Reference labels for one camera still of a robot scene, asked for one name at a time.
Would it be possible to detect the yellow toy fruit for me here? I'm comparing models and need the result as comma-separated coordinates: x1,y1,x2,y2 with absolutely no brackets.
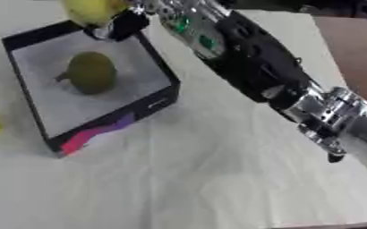
61,0,131,30

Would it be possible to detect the black box with white inside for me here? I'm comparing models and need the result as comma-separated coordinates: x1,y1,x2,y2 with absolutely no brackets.
0,20,184,158

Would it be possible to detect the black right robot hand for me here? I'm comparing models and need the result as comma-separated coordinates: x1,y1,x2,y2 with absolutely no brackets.
83,6,152,42

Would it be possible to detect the green toy pear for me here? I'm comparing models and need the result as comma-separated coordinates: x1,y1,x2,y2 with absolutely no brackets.
53,51,120,96

